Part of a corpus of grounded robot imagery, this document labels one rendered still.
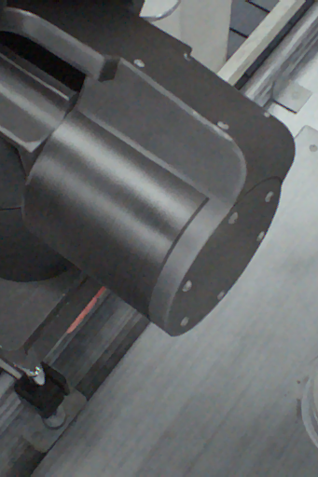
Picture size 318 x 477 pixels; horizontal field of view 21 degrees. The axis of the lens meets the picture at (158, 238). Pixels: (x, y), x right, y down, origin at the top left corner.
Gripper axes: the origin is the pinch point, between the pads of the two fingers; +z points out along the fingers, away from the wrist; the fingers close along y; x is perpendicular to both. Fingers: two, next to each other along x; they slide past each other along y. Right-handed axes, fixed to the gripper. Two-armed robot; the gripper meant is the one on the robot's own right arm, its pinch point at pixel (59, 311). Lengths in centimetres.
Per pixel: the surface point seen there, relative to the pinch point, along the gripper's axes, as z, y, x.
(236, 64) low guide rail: 17.0, 31.8, 8.5
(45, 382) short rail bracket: 16.3, -0.2, 3.7
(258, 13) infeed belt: 20.3, 40.9, 11.5
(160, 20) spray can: 5.2, 23.2, 10.1
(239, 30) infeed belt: 20.4, 38.0, 11.9
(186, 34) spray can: 13.7, 29.7, 12.2
